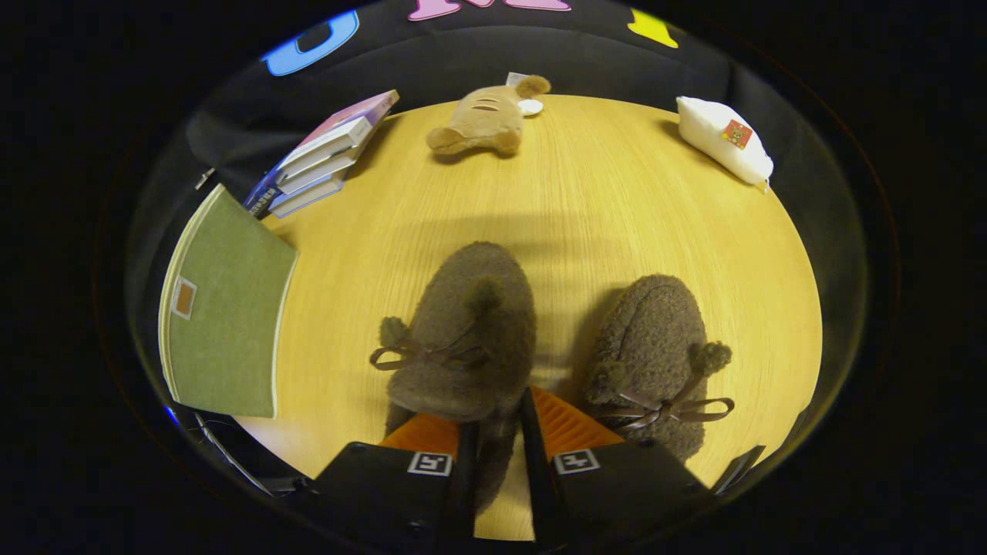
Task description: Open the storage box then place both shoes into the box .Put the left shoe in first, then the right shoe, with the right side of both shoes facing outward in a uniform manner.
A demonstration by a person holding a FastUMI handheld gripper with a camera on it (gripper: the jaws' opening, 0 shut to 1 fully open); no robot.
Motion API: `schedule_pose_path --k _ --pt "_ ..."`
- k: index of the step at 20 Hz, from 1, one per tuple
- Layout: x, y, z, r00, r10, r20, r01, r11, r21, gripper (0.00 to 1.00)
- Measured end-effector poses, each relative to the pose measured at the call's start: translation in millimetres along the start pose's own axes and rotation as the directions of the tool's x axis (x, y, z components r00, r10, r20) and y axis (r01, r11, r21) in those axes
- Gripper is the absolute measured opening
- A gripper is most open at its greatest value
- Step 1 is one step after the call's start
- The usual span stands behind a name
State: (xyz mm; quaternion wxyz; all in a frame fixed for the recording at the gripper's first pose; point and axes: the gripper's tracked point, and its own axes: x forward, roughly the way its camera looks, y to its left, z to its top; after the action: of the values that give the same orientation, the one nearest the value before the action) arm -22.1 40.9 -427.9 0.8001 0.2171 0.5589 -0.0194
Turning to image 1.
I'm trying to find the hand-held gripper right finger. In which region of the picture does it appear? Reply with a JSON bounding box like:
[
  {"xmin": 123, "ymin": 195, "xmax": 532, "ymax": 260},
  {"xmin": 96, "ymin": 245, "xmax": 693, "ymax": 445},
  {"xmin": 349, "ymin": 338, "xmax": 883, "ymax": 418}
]
[{"xmin": 518, "ymin": 385, "xmax": 718, "ymax": 548}]

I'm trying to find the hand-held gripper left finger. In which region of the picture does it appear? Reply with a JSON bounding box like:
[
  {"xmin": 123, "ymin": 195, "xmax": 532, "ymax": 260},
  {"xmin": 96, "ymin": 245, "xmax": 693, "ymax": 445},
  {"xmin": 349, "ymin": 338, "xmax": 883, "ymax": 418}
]
[{"xmin": 297, "ymin": 413, "xmax": 480, "ymax": 544}]

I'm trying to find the brown fuzzy shoe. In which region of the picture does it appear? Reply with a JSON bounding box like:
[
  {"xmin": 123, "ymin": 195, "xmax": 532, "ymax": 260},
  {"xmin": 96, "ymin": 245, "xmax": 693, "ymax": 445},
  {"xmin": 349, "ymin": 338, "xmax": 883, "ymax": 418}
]
[
  {"xmin": 582, "ymin": 274, "xmax": 736, "ymax": 466},
  {"xmin": 369, "ymin": 241, "xmax": 538, "ymax": 513}
]

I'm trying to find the green fabric storage box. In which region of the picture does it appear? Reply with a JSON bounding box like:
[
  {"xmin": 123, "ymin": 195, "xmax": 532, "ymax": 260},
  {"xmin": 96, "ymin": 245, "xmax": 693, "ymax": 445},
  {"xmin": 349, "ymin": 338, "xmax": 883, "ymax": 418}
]
[{"xmin": 158, "ymin": 183, "xmax": 299, "ymax": 419}]

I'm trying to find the white paperback book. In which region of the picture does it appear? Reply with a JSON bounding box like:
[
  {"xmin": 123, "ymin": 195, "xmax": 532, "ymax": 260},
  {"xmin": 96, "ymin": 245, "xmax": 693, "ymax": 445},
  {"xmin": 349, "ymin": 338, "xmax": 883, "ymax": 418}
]
[{"xmin": 274, "ymin": 146, "xmax": 359, "ymax": 197}]

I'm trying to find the tan striped plush toy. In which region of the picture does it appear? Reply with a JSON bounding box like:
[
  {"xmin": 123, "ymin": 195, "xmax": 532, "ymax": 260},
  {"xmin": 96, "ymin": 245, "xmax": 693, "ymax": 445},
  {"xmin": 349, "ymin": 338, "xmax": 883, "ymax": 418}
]
[{"xmin": 426, "ymin": 75, "xmax": 552, "ymax": 157}]

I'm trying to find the pink cover book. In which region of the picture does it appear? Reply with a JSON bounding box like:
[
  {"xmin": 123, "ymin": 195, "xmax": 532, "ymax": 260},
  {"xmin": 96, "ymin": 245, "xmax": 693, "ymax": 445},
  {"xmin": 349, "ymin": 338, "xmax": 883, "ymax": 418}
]
[{"xmin": 276, "ymin": 89, "xmax": 400, "ymax": 172}]

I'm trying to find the white plush pillow toy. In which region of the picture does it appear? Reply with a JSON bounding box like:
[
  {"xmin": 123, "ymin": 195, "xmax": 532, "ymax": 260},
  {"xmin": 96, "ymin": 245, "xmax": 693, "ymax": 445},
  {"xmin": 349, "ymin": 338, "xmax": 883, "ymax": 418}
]
[{"xmin": 676, "ymin": 96, "xmax": 774, "ymax": 192}]

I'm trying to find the black bracket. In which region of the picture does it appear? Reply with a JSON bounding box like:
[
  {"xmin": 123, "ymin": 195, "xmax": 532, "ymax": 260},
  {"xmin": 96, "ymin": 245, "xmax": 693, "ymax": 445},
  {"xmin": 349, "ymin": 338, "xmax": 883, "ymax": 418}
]
[{"xmin": 713, "ymin": 445, "xmax": 766, "ymax": 494}]

